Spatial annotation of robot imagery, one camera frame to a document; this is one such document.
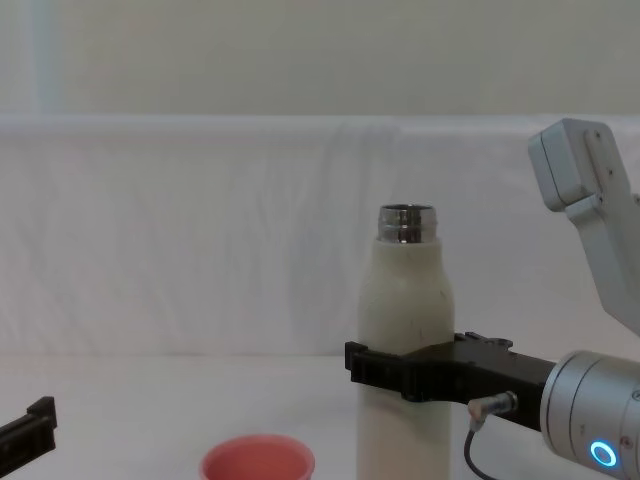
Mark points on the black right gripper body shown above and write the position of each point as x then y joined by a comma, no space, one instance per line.
470,375

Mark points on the cream vacuum bottle steel neck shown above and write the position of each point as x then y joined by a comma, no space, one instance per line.
400,295

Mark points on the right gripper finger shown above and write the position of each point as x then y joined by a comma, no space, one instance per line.
482,342
380,370

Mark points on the white table cloth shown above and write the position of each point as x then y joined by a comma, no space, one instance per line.
175,395

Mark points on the pink plastic cup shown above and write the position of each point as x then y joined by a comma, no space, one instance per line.
257,457

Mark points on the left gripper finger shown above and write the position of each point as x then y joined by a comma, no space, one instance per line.
35,425

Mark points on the white curtain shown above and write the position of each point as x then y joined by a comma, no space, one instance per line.
200,225

